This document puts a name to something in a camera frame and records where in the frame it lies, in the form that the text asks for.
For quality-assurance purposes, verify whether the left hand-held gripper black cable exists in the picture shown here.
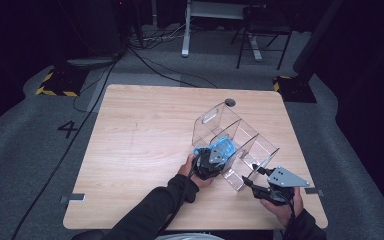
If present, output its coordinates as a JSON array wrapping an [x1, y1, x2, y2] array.
[[155, 159, 198, 240]]

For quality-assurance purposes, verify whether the person's left hand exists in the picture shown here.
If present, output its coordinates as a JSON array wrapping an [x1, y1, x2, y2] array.
[[177, 153, 216, 190]]

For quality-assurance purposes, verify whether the clear acrylic divided organizer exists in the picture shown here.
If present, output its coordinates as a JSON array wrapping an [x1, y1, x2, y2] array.
[[191, 100, 281, 193]]

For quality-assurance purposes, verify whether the thin black floor cable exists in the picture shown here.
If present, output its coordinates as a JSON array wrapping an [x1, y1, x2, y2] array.
[[125, 45, 218, 90]]

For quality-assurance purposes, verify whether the black yellow-striped floor base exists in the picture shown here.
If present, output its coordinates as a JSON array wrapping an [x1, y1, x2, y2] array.
[[35, 67, 90, 98]]

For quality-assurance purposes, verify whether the black metal chair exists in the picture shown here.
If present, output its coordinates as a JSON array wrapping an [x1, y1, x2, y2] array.
[[230, 4, 295, 71]]

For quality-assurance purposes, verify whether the grey tape strip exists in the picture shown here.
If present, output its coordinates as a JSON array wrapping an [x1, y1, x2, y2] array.
[[304, 187, 325, 197], [59, 192, 86, 204]]

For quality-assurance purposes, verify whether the bundle of floor cables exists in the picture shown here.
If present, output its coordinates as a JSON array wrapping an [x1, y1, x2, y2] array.
[[127, 22, 195, 52]]

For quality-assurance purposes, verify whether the black stand with striped base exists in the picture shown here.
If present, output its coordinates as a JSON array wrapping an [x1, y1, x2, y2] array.
[[272, 0, 346, 104]]

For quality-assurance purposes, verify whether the hand-held gripper black cable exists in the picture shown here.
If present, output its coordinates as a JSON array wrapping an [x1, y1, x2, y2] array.
[[155, 159, 198, 240], [278, 192, 297, 240]]

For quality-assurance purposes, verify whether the person's white garment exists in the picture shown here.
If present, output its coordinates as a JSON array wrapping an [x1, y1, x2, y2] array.
[[154, 233, 225, 240]]

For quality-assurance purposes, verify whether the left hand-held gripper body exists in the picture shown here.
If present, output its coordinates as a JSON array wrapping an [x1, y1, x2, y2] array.
[[191, 146, 230, 181]]

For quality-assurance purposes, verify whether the person's right hand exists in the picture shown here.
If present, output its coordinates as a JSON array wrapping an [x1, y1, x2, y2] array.
[[259, 186, 305, 228]]

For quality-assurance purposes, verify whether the long black floor cable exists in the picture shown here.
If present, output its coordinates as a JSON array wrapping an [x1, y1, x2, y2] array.
[[10, 49, 128, 240]]

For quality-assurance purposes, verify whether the white metal desk frame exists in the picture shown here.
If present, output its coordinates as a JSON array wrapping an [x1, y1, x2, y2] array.
[[180, 0, 268, 63]]

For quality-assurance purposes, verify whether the blue knitted cloth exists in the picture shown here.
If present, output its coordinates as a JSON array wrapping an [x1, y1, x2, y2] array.
[[192, 135, 238, 168]]

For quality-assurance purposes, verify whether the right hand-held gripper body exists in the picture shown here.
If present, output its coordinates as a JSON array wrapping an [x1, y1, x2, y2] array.
[[252, 165, 312, 207]]

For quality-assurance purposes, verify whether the right hand-held gripper black cable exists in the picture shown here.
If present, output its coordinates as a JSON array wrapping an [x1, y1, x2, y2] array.
[[278, 192, 297, 240]]

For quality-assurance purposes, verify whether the grey flat floor plate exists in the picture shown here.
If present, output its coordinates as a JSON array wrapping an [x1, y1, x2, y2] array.
[[66, 56, 116, 70]]

